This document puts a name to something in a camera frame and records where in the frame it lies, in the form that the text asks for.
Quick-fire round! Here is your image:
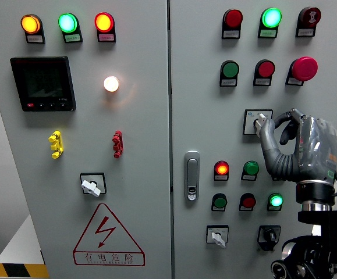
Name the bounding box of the large white-handle turn switch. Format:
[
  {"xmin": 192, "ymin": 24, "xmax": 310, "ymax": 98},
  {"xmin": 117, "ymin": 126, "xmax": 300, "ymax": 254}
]
[{"xmin": 243, "ymin": 109, "xmax": 274, "ymax": 136}]

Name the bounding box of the small lit green lamp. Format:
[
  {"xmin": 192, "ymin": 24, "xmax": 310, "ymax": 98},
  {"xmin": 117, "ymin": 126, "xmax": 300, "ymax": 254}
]
[{"xmin": 267, "ymin": 192, "xmax": 284, "ymax": 208}]

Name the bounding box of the small unlit green lamp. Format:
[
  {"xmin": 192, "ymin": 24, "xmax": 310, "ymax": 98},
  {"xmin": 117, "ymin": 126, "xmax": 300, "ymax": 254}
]
[{"xmin": 242, "ymin": 160, "xmax": 260, "ymax": 176}]

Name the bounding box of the large red stop button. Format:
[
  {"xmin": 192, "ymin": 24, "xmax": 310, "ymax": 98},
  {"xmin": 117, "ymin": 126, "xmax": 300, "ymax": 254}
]
[{"xmin": 290, "ymin": 56, "xmax": 318, "ymax": 83}]

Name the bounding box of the small red push button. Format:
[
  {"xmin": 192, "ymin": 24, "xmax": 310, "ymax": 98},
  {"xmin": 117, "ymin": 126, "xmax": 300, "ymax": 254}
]
[{"xmin": 239, "ymin": 193, "xmax": 257, "ymax": 209}]

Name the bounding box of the large red push button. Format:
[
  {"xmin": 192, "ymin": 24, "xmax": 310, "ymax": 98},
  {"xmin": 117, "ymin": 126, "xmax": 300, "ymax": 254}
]
[{"xmin": 254, "ymin": 59, "xmax": 276, "ymax": 78}]

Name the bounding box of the small lit red lamp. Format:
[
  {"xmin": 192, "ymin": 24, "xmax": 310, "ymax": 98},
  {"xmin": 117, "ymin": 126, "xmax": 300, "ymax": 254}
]
[{"xmin": 214, "ymin": 160, "xmax": 230, "ymax": 176}]

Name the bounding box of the pale grey cabinet door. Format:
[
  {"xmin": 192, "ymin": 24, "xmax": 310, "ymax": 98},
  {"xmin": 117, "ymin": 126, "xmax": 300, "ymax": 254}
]
[
  {"xmin": 169, "ymin": 0, "xmax": 337, "ymax": 279},
  {"xmin": 0, "ymin": 0, "xmax": 172, "ymax": 279}
]

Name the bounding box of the small green push button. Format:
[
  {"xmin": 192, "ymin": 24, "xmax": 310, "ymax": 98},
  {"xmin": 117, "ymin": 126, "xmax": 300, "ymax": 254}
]
[{"xmin": 211, "ymin": 193, "xmax": 228, "ymax": 209}]

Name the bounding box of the large green push button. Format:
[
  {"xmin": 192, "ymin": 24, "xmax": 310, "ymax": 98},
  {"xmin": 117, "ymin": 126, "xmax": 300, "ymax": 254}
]
[{"xmin": 220, "ymin": 60, "xmax": 240, "ymax": 79}]

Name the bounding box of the silver door lock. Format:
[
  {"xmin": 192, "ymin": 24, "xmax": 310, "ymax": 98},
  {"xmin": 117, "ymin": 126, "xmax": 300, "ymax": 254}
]
[{"xmin": 184, "ymin": 150, "xmax": 201, "ymax": 202}]

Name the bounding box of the dark red buzzer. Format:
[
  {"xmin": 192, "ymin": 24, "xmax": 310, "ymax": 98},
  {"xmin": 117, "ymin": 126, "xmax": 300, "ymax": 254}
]
[{"xmin": 298, "ymin": 6, "xmax": 322, "ymax": 28}]

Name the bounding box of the large green indicator lamp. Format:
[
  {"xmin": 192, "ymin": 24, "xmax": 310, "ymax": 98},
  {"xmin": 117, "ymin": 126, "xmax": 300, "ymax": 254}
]
[
  {"xmin": 261, "ymin": 8, "xmax": 282, "ymax": 29},
  {"xmin": 58, "ymin": 12, "xmax": 80, "ymax": 34}
]

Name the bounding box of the large unlit red lamp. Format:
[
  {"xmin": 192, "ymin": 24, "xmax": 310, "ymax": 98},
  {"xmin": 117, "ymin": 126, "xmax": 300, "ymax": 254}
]
[{"xmin": 222, "ymin": 9, "xmax": 244, "ymax": 30}]

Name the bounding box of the white glowing lamp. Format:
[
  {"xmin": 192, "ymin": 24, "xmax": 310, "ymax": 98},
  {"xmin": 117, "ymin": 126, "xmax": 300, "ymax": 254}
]
[{"xmin": 103, "ymin": 76, "xmax": 120, "ymax": 93}]

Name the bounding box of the red warning triangle sticker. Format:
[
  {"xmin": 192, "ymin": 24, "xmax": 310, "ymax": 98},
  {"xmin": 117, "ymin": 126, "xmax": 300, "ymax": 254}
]
[{"xmin": 72, "ymin": 202, "xmax": 146, "ymax": 267}]

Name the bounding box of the large lit red lamp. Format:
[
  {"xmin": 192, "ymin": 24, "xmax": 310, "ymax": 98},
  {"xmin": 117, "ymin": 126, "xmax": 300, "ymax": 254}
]
[{"xmin": 94, "ymin": 12, "xmax": 116, "ymax": 33}]

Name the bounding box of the black display meter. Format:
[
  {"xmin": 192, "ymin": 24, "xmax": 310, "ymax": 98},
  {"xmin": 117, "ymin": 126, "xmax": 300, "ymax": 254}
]
[{"xmin": 10, "ymin": 56, "xmax": 77, "ymax": 112}]

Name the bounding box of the large yellow indicator lamp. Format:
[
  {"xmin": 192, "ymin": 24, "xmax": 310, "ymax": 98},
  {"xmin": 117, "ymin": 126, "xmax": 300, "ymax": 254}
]
[{"xmin": 20, "ymin": 14, "xmax": 42, "ymax": 35}]

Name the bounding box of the black yellow striped tape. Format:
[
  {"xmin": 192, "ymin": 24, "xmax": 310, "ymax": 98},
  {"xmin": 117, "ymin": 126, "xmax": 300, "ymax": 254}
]
[{"xmin": 0, "ymin": 263, "xmax": 49, "ymax": 279}]

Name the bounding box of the black-handle turn switch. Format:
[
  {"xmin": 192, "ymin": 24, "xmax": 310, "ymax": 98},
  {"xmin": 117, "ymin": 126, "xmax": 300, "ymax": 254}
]
[{"xmin": 257, "ymin": 225, "xmax": 282, "ymax": 252}]

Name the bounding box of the small white-handle turn switch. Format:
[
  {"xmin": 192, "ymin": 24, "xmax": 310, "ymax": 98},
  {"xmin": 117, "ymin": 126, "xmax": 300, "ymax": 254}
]
[{"xmin": 206, "ymin": 225, "xmax": 229, "ymax": 249}]

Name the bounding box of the small red handle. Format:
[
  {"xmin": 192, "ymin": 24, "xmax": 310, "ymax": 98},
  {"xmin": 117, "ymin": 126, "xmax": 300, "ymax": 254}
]
[{"xmin": 112, "ymin": 130, "xmax": 125, "ymax": 159}]

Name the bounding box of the white-handle switch black-rimmed plate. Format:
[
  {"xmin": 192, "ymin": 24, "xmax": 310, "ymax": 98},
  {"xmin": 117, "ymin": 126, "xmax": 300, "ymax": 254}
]
[{"xmin": 79, "ymin": 172, "xmax": 107, "ymax": 198}]

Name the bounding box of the small yellow handle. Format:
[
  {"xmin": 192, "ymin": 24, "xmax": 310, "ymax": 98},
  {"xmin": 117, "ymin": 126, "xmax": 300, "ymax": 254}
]
[{"xmin": 48, "ymin": 130, "xmax": 65, "ymax": 159}]

